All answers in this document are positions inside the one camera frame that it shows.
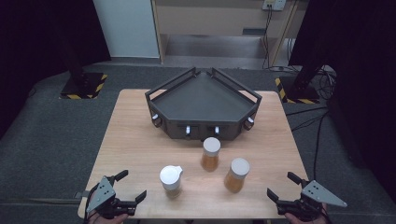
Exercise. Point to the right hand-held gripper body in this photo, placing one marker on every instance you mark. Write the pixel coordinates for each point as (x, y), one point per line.
(317, 193)

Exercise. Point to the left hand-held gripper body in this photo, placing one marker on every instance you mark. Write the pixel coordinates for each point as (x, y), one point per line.
(102, 193)

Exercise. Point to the spice jar with flip lid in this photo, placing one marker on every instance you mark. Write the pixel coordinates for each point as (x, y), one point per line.
(170, 179)

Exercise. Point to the amber spice jar white lid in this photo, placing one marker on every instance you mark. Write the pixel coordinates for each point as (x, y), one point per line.
(237, 174)
(210, 152)

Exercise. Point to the black corner shelf rack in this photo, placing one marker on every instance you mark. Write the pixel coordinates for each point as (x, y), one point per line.
(202, 99)

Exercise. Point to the person's right hand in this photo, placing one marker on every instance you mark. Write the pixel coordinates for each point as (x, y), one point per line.
(311, 221)

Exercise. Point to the person's left hand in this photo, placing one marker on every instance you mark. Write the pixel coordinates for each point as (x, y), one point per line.
(116, 219)

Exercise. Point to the metal table clamp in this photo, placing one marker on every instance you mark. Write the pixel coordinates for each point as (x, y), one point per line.
(81, 194)

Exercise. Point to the striped black stand base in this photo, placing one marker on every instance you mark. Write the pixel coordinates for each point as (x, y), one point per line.
(299, 96)
(93, 88)

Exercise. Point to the dark curtain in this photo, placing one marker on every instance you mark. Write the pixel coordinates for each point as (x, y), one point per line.
(37, 37)
(361, 62)

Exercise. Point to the white panel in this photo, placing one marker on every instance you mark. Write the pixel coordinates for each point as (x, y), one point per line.
(127, 28)

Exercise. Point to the black stand post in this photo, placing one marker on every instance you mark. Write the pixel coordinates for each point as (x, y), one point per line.
(74, 62)
(306, 77)

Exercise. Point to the white wall outlet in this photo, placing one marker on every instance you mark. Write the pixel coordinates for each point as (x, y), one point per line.
(274, 4)

